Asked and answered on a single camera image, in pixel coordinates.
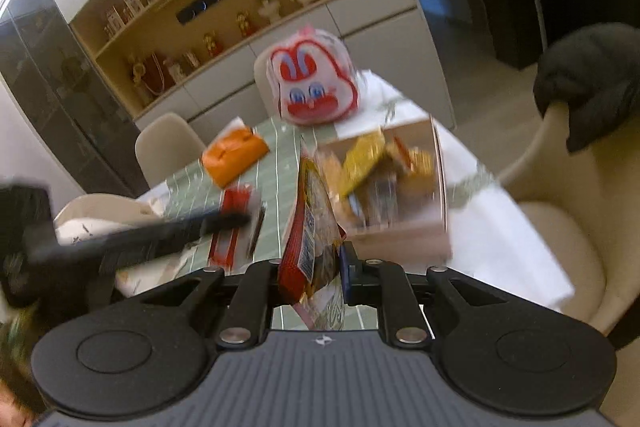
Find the red spicy snack pouch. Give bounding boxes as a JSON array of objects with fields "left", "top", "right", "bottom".
[{"left": 281, "top": 152, "right": 345, "bottom": 331}]

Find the cream cloth bag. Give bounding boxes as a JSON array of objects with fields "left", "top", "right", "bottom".
[{"left": 54, "top": 194, "right": 162, "bottom": 245}]

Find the red flat sachet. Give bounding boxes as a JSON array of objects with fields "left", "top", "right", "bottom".
[{"left": 207, "top": 186, "right": 269, "bottom": 269}]

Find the pink open gift box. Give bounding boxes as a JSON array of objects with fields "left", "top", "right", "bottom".
[{"left": 314, "top": 118, "right": 452, "bottom": 273}]

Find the green grid table mat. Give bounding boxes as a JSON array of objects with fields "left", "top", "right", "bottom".
[{"left": 117, "top": 116, "right": 381, "bottom": 333}]

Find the orange tissue box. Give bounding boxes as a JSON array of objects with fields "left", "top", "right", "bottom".
[{"left": 201, "top": 127, "right": 270, "bottom": 188}]

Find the yellow snack bag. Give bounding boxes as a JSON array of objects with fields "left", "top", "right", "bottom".
[{"left": 338, "top": 129, "right": 386, "bottom": 197}]

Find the beige dining chair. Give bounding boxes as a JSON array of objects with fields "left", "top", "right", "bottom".
[{"left": 134, "top": 113, "right": 206, "bottom": 187}]

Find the red white rabbit bag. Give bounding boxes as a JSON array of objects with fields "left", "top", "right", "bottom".
[{"left": 266, "top": 26, "right": 360, "bottom": 127}]

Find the wooden display shelf cabinet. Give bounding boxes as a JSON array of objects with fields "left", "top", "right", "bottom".
[{"left": 31, "top": 0, "right": 457, "bottom": 143}]

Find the beige armchair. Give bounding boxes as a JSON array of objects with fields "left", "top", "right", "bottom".
[{"left": 500, "top": 103, "right": 639, "bottom": 349}]

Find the black jacket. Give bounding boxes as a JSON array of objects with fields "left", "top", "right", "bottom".
[{"left": 533, "top": 23, "right": 639, "bottom": 154}]

